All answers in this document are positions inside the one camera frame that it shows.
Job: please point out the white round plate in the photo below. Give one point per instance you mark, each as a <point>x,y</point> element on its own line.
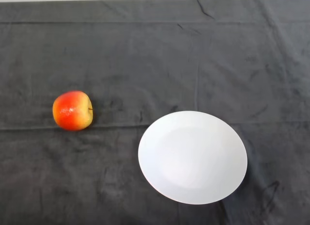
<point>192,157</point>

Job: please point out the red and yellow apple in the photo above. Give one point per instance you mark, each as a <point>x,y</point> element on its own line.
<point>72,111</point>

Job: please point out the black table cloth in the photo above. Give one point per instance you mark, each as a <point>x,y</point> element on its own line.
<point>155,65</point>

